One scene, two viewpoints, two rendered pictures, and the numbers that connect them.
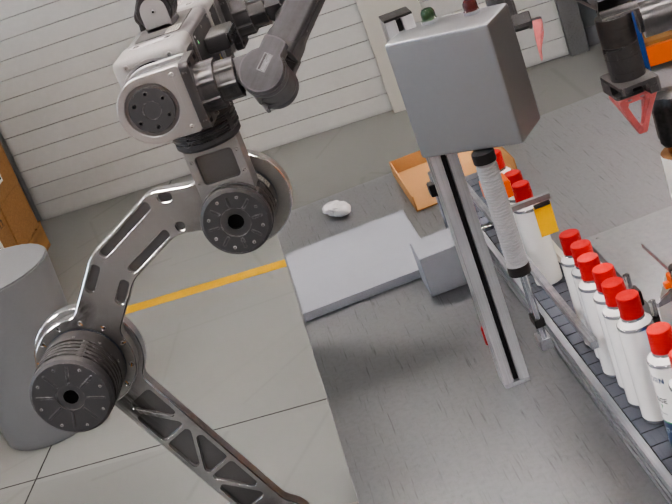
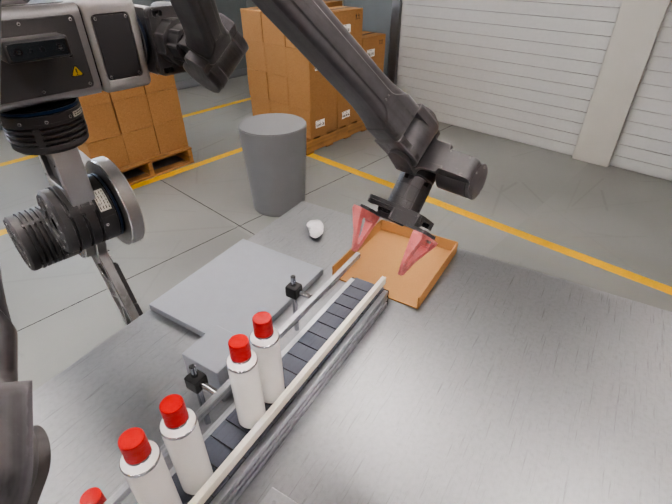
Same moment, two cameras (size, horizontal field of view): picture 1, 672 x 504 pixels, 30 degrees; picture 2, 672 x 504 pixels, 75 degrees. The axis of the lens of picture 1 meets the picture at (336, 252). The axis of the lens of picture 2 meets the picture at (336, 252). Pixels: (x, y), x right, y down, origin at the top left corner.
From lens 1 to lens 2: 2.12 m
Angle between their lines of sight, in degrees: 31
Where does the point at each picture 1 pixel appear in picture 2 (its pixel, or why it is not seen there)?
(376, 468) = not seen: outside the picture
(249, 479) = not seen: hidden behind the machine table
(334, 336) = (123, 345)
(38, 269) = (287, 136)
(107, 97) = (447, 70)
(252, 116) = (504, 117)
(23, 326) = (266, 158)
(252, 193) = (55, 212)
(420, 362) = (60, 454)
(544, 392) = not seen: outside the picture
